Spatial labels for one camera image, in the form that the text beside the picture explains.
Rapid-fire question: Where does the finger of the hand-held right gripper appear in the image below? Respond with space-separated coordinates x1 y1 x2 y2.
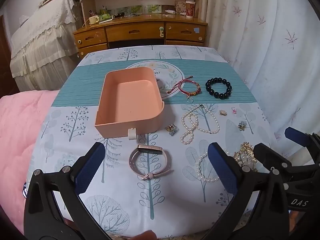
253 142 320 179
284 127 320 155

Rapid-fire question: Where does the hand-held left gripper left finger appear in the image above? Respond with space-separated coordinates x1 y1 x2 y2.
24 141 107 240

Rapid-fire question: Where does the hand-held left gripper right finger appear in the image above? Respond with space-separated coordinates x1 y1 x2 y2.
200 142 290 240

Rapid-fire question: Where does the gold pearl brooch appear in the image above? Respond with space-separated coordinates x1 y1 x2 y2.
233 142 258 172

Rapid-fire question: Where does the long pearl necklace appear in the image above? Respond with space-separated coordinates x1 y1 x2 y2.
180 105 220 145

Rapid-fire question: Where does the pink plastic drawer box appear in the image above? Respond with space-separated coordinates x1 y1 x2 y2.
94 67 165 140

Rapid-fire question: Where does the black bead bracelet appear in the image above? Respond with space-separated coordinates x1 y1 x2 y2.
205 78 233 100

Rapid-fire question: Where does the red braided cord bracelet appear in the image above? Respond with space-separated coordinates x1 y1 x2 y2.
167 77 202 98

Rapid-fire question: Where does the person's left hand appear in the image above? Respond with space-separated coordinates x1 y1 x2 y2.
134 230 157 240

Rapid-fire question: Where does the pink smart band watch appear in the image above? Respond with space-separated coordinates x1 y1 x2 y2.
129 144 174 180

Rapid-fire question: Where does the pink blanket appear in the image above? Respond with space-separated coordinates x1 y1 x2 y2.
0 90 67 233

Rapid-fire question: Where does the white leaf print curtain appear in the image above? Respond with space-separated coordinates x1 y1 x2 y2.
200 0 320 160

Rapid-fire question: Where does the white lace cover cloth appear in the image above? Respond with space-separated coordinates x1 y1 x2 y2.
10 0 84 90

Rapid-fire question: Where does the brown wooden door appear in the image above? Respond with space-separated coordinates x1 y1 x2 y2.
0 15 19 95

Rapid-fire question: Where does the wooden desk with drawers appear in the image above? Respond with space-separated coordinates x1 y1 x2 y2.
73 14 208 59

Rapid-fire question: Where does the red and white cup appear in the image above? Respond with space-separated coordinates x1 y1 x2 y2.
185 1 196 18

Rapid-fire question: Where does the patterned paper bag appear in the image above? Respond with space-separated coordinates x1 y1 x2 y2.
174 0 187 15

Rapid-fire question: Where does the small pearl bracelet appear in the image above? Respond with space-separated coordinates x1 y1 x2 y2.
194 149 234 183

